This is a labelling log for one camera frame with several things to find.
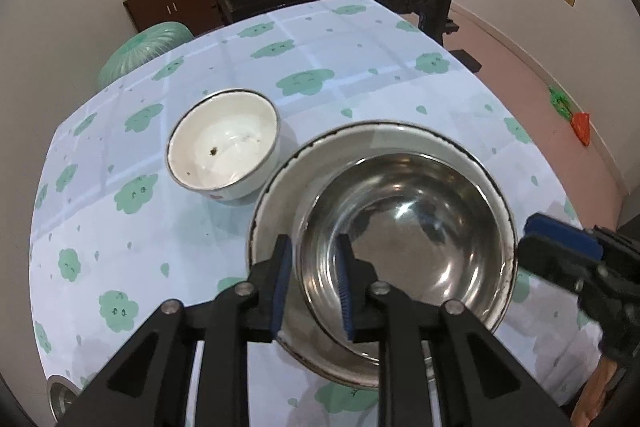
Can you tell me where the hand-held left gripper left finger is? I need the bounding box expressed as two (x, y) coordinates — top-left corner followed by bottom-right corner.
(55, 234), (293, 427)

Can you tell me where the green plastic stool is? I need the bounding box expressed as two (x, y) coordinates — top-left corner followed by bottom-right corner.
(97, 22), (195, 90)

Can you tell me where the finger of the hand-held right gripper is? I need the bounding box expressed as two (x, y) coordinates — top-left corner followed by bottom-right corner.
(525, 214), (603, 262)
(517, 234), (596, 293)

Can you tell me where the large white enamel bowl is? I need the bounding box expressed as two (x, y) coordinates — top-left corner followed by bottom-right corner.
(246, 121), (518, 390)

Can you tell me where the green plastic toy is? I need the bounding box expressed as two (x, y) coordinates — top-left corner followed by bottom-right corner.
(547, 86), (573, 120)

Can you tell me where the orange plastic toy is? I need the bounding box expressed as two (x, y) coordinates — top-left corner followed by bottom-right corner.
(570, 112), (592, 146)

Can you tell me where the green cloud print tablecloth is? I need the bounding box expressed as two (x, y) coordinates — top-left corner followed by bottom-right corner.
(29, 0), (606, 427)

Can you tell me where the small stainless steel bowl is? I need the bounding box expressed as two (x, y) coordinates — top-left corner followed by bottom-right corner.
(296, 152), (516, 390)

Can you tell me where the person's right forearm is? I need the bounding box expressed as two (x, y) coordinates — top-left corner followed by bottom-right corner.
(570, 352), (626, 427)

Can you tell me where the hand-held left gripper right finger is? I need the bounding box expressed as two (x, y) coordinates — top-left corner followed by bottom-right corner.
(335, 233), (573, 427)

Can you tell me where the large stainless steel bowl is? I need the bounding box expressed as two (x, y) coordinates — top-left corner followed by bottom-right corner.
(46, 374), (83, 423)

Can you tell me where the small white enamel bowl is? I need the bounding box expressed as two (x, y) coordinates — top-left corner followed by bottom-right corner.
(165, 89), (282, 202)

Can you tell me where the brown wooden cabinet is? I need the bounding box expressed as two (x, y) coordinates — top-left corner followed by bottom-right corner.
(122, 0), (223, 38)

